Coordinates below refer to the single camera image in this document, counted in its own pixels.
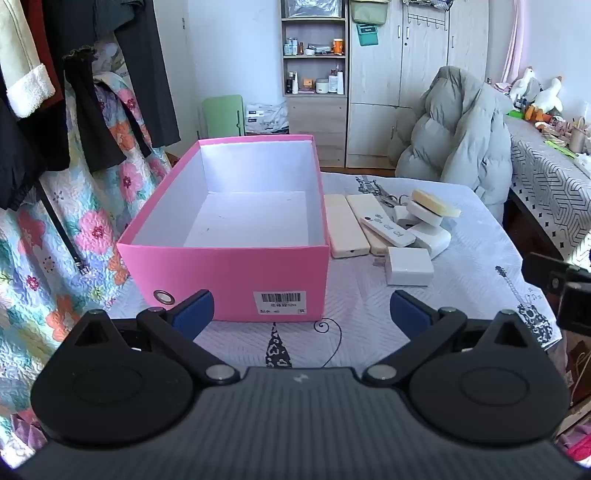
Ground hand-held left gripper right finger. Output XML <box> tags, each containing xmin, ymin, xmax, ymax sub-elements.
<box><xmin>362</xmin><ymin>290</ymin><xmax>544</xmax><ymax>387</ymax></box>

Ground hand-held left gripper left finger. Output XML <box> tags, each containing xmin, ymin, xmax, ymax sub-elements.
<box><xmin>65</xmin><ymin>290</ymin><xmax>241</xmax><ymax>387</ymax></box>

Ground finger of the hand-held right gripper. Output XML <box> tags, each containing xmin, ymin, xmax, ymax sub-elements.
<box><xmin>522</xmin><ymin>251</ymin><xmax>591</xmax><ymax>296</ymax></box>
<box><xmin>556</xmin><ymin>281</ymin><xmax>591</xmax><ymax>335</ymax></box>

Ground white square power adapter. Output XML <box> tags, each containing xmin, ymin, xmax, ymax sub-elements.
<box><xmin>372</xmin><ymin>247</ymin><xmax>435</xmax><ymax>287</ymax></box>

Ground pink cardboard box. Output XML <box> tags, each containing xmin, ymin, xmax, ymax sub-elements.
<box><xmin>116</xmin><ymin>134</ymin><xmax>331</xmax><ymax>322</ymax></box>

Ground small white remote control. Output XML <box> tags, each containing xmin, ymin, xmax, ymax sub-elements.
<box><xmin>360</xmin><ymin>213</ymin><xmax>416</xmax><ymax>247</ymax></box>

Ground small white plug adapter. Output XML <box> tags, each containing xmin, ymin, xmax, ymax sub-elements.
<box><xmin>392</xmin><ymin>204</ymin><xmax>419</xmax><ymax>227</ymax></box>

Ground white round puck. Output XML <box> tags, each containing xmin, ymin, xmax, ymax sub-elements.
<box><xmin>406</xmin><ymin>198</ymin><xmax>446</xmax><ymax>228</ymax></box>

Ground pinkish cream remote control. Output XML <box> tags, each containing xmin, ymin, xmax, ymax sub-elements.
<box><xmin>324</xmin><ymin>194</ymin><xmax>371</xmax><ymax>258</ymax></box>

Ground yellow round disc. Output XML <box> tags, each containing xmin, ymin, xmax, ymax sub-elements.
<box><xmin>411</xmin><ymin>189</ymin><xmax>461</xmax><ymax>219</ymax></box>

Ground yellowish cream remote control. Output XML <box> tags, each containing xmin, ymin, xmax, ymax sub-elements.
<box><xmin>346</xmin><ymin>194</ymin><xmax>391</xmax><ymax>257</ymax></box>

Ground white guitar-print bedspread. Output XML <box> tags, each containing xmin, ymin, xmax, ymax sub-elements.
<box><xmin>99</xmin><ymin>172</ymin><xmax>566</xmax><ymax>370</ymax></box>

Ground desk with patterned tablecloth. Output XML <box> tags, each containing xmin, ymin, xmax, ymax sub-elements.
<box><xmin>503</xmin><ymin>113</ymin><xmax>591</xmax><ymax>259</ymax></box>

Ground floral quilt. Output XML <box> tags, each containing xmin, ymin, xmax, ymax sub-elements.
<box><xmin>0</xmin><ymin>41</ymin><xmax>171</xmax><ymax>444</ymax></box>

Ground grey puffer jacket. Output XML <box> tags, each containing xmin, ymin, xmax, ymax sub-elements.
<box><xmin>394</xmin><ymin>65</ymin><xmax>513</xmax><ymax>208</ymax></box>

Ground black belt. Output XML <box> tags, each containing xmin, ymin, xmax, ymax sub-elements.
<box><xmin>39</xmin><ymin>182</ymin><xmax>90</xmax><ymax>278</ymax></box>

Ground white plush goose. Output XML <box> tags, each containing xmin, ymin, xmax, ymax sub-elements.
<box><xmin>526</xmin><ymin>76</ymin><xmax>565</xmax><ymax>121</ymax></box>
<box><xmin>509</xmin><ymin>67</ymin><xmax>541</xmax><ymax>104</ymax></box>

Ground green folding table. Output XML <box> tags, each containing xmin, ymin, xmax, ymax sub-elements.
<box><xmin>201</xmin><ymin>95</ymin><xmax>245</xmax><ymax>139</ymax></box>

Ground white plastic bags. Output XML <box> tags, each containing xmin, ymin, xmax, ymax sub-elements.
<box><xmin>245</xmin><ymin>100</ymin><xmax>291</xmax><ymax>136</ymax></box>

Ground wooden shelf cabinet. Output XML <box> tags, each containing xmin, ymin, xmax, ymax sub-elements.
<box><xmin>280</xmin><ymin>0</ymin><xmax>348</xmax><ymax>168</ymax></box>

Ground light wooden wardrobe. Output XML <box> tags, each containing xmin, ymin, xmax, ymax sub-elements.
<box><xmin>345</xmin><ymin>0</ymin><xmax>490</xmax><ymax>169</ymax></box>

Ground black ruffled hanging garment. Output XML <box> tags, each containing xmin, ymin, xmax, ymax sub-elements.
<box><xmin>62</xmin><ymin>46</ymin><xmax>127</xmax><ymax>171</ymax></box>

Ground pink curtain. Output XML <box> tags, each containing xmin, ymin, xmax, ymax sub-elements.
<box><xmin>501</xmin><ymin>0</ymin><xmax>532</xmax><ymax>86</ymax></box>

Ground dark grey hanging coat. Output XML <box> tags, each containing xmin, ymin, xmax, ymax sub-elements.
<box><xmin>88</xmin><ymin>0</ymin><xmax>182</xmax><ymax>148</ymax></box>

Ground teal hanging pouch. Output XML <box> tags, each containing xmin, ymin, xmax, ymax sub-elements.
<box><xmin>356</xmin><ymin>22</ymin><xmax>380</xmax><ymax>48</ymax></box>

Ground green hanging organizer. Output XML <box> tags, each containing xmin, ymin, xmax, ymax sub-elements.
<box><xmin>348</xmin><ymin>0</ymin><xmax>391</xmax><ymax>26</ymax></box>

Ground red hanging garment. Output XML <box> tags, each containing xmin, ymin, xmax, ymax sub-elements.
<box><xmin>23</xmin><ymin>0</ymin><xmax>66</xmax><ymax>108</ymax></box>

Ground cream coat with fleece cuff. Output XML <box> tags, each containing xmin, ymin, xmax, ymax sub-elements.
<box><xmin>0</xmin><ymin>0</ymin><xmax>56</xmax><ymax>120</ymax></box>

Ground wire hook rack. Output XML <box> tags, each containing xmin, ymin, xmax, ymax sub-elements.
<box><xmin>401</xmin><ymin>0</ymin><xmax>451</xmax><ymax>28</ymax></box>

